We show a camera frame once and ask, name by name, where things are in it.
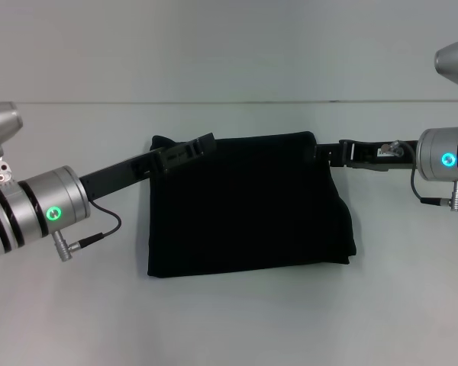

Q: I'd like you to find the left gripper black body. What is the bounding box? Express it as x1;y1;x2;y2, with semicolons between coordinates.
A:
78;149;167;201

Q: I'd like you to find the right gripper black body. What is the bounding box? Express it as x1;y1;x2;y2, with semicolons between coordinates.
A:
349;138;421;173

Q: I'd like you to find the black t-shirt white print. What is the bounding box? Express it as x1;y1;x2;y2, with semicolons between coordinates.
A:
147;130;358;280

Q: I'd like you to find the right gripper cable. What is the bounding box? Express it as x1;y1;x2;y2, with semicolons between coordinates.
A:
379;139;458;209

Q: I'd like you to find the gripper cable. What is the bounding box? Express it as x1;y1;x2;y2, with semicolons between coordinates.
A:
51;200;124;263
379;139;458;209

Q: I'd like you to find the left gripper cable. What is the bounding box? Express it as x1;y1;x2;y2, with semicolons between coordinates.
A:
51;200;124;263

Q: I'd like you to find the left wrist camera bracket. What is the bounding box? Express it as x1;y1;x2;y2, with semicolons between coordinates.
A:
0;155;17;192

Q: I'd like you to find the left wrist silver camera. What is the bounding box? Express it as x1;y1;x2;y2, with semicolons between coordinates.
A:
0;101;25;162

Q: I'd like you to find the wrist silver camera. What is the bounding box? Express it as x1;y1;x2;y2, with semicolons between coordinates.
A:
434;37;458;95
0;101;25;162

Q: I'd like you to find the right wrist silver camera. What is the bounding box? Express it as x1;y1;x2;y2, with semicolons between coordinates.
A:
434;37;458;95

